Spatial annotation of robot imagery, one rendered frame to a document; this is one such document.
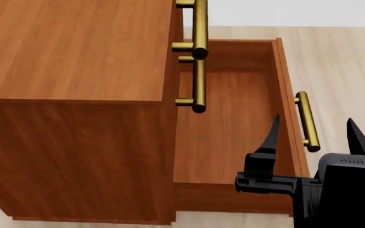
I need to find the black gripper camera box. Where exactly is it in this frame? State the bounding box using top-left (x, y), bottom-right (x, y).
top-left (312, 152), bottom-right (365, 228)

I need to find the large brass bar handle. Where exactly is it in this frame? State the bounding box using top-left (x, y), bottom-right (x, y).
top-left (171, 0), bottom-right (210, 61)

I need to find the brown wooden cabinet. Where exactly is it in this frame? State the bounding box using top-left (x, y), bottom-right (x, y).
top-left (0, 0), bottom-right (185, 225)

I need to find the medium brass bar handle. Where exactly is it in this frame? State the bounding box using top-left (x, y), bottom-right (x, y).
top-left (174, 55), bottom-right (207, 114)

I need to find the open wooden drawer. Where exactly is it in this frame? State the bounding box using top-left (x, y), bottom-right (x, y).
top-left (172, 37), bottom-right (311, 219)

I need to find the slim brass drawer handle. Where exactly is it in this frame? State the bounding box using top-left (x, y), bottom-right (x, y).
top-left (293, 91), bottom-right (321, 153)

